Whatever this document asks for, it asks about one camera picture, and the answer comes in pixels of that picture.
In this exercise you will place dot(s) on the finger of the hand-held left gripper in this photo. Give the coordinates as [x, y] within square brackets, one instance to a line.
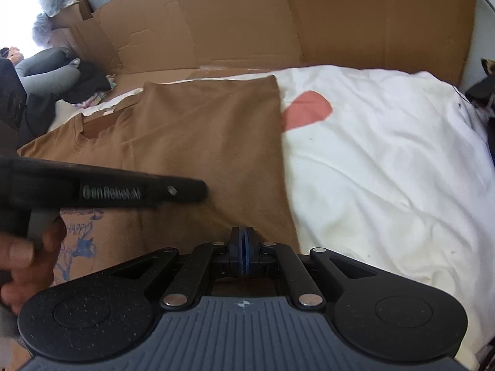
[185, 191]

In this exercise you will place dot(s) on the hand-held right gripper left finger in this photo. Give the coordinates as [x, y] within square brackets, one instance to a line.
[238, 247]

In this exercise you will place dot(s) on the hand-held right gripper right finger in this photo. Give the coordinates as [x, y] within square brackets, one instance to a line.
[250, 247]

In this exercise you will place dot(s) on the brown printed t-shirt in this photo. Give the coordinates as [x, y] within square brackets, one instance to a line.
[212, 131]

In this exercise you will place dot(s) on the person's left hand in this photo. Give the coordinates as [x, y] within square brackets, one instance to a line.
[19, 251]

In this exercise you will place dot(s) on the pastel patterned cloth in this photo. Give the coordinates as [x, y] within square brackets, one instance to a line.
[96, 98]

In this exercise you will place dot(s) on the crumpled black garment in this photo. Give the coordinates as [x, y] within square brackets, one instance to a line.
[89, 81]

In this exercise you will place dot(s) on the grey neck pillow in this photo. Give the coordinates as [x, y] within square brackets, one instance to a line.
[42, 65]

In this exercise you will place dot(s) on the teddy bear plush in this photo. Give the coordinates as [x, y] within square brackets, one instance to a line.
[11, 54]

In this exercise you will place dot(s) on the cream bear-print blanket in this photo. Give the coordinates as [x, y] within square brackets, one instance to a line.
[386, 162]

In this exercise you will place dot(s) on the small cardboard box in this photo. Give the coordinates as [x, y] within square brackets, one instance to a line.
[71, 19]

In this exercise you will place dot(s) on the folded cardboard sheet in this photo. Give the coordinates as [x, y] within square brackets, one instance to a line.
[309, 15]

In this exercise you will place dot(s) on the folded black garment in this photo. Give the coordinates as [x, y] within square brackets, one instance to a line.
[481, 91]

